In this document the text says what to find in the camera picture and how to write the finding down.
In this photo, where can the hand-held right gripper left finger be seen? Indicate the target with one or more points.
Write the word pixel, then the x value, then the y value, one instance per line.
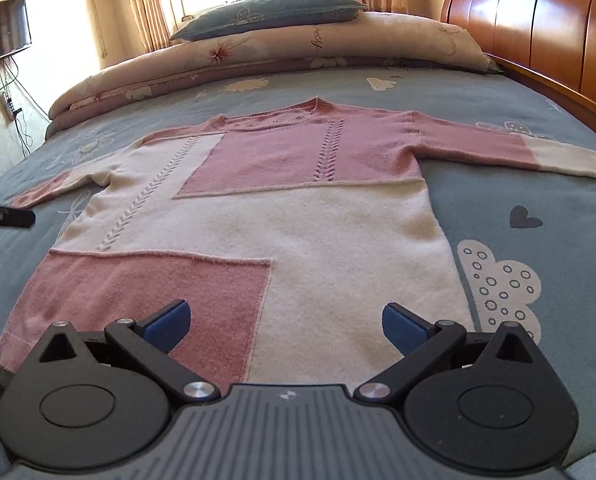
pixel 168 325

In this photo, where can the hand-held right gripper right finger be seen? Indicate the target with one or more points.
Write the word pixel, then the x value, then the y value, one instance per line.
pixel 403 330

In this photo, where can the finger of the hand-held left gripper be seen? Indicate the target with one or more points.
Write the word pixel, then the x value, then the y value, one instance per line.
pixel 3 216

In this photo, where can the pink and cream knit sweater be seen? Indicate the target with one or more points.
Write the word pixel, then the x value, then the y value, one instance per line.
pixel 353 240

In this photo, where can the power strip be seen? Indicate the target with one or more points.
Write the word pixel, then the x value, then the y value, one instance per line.
pixel 9 106

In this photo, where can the blue floral bed sheet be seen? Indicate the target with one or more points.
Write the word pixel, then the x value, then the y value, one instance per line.
pixel 478 200

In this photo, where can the beige curtain with red pattern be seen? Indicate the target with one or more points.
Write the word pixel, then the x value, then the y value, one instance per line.
pixel 150 5

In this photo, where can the folded pink floral quilt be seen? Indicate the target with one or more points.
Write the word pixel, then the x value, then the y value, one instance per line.
pixel 403 40

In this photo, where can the teal floral pillow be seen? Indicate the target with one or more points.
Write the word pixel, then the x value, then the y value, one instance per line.
pixel 278 10

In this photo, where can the wooden headboard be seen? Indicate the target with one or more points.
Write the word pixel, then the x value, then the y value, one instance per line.
pixel 553 25

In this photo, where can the wall-mounted television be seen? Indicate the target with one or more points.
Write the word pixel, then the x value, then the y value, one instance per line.
pixel 3 30

